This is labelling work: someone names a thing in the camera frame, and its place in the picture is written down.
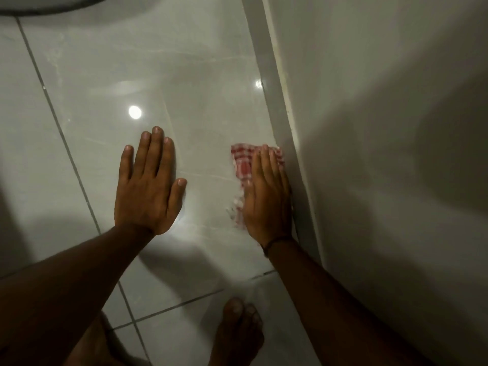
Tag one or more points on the person's left little finger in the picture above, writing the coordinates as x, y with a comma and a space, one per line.
126, 163

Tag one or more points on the person's left forearm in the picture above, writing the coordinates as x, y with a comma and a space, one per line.
64, 289

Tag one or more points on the person's bare leg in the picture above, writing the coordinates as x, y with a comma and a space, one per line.
95, 346

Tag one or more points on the person's bare foot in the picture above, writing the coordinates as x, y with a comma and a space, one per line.
236, 335

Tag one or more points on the dark thin wristband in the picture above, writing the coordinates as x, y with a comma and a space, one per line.
271, 243

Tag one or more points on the person's right hand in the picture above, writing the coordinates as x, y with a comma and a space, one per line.
267, 209

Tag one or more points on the person's right middle finger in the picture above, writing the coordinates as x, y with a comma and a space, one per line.
265, 163

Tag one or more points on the red white checkered cloth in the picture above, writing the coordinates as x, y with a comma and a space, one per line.
241, 161

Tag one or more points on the person's right forearm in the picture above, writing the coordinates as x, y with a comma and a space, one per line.
328, 304

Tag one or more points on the person's left hand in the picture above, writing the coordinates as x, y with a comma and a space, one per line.
143, 201

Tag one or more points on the person's left middle finger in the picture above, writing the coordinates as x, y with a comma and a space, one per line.
155, 148

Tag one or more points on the grey skirting board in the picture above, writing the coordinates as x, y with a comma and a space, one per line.
280, 121

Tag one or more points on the dark round base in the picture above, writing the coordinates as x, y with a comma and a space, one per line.
42, 5

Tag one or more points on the person's right little finger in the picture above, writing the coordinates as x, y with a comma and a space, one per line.
284, 181

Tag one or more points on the person's left thumb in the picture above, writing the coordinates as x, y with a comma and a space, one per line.
177, 198

